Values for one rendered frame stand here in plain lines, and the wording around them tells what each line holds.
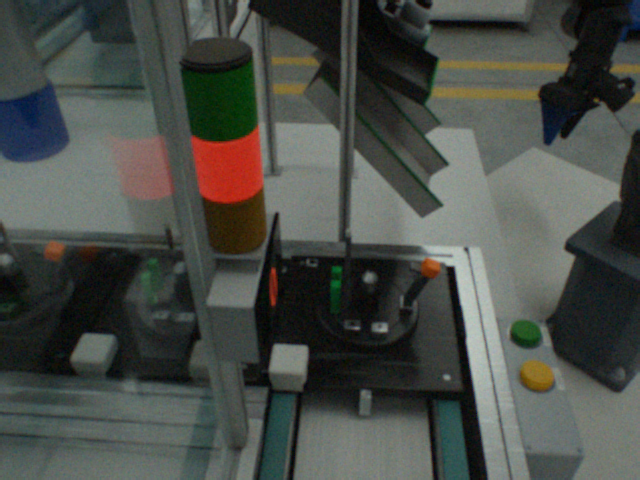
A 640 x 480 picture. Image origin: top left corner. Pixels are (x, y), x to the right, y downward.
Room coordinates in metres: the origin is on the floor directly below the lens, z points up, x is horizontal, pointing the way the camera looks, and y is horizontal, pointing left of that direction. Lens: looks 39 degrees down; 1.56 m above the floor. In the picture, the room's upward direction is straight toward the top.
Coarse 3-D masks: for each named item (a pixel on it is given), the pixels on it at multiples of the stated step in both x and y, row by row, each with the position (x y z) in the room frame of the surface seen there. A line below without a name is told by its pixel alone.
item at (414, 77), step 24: (264, 0) 0.80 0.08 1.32; (288, 0) 0.79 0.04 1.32; (312, 0) 0.78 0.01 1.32; (336, 0) 0.77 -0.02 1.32; (360, 0) 0.89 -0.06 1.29; (288, 24) 0.79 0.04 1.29; (312, 24) 0.78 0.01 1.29; (336, 24) 0.77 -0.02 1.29; (360, 24) 0.89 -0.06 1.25; (384, 24) 0.88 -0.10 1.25; (336, 48) 0.77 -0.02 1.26; (360, 48) 0.76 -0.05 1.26; (384, 48) 0.86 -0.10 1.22; (408, 48) 0.87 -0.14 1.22; (384, 72) 0.76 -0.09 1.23; (408, 72) 0.82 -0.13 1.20; (432, 72) 0.83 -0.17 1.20; (408, 96) 0.75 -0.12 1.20
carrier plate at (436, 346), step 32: (320, 256) 0.67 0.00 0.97; (288, 288) 0.60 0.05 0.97; (320, 288) 0.60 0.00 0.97; (448, 288) 0.60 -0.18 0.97; (288, 320) 0.54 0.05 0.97; (448, 320) 0.53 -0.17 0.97; (320, 352) 0.48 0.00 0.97; (352, 352) 0.48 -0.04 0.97; (416, 352) 0.48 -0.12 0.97; (448, 352) 0.48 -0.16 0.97; (320, 384) 0.43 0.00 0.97; (352, 384) 0.43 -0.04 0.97; (384, 384) 0.43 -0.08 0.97; (416, 384) 0.43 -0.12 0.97; (448, 384) 0.43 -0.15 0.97
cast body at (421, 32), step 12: (408, 0) 0.95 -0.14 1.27; (420, 0) 0.95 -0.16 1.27; (384, 12) 0.97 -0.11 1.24; (396, 12) 0.97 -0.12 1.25; (408, 12) 0.94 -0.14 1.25; (420, 12) 0.94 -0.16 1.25; (396, 24) 0.95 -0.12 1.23; (408, 24) 0.94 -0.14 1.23; (420, 24) 0.94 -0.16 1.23; (408, 36) 0.94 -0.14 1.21; (420, 36) 0.94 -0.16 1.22
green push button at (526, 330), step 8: (520, 320) 0.53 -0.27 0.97; (512, 328) 0.52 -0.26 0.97; (520, 328) 0.52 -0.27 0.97; (528, 328) 0.52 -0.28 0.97; (536, 328) 0.52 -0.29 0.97; (512, 336) 0.51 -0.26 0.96; (520, 336) 0.50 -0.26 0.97; (528, 336) 0.50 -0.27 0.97; (536, 336) 0.50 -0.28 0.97; (528, 344) 0.49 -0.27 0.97
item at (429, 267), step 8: (408, 264) 0.55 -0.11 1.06; (416, 264) 0.55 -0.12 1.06; (424, 264) 0.54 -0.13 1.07; (432, 264) 0.54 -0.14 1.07; (416, 272) 0.53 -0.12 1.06; (424, 272) 0.53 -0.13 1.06; (432, 272) 0.53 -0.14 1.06; (416, 280) 0.54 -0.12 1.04; (424, 280) 0.53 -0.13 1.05; (408, 288) 0.55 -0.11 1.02; (416, 288) 0.53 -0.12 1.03; (408, 296) 0.54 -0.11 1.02; (416, 296) 0.53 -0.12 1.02; (408, 304) 0.53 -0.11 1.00
